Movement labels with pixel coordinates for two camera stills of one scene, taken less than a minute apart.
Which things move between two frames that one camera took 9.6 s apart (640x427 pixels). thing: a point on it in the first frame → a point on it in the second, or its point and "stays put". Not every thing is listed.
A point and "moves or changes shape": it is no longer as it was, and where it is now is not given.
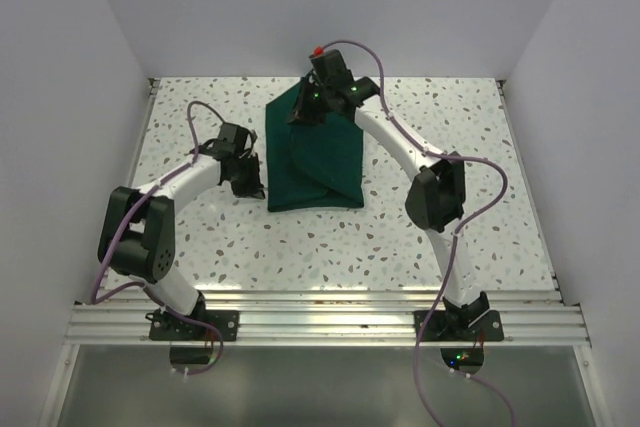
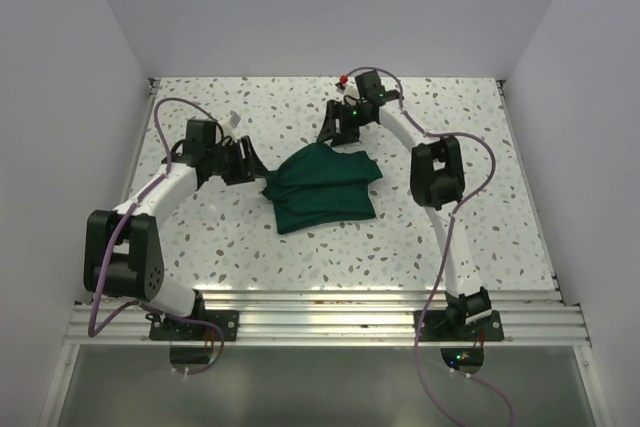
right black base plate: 488,328 stays put
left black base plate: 162,326 stays put
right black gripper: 310,116 → 345,135
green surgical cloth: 311,166 moves or changes shape
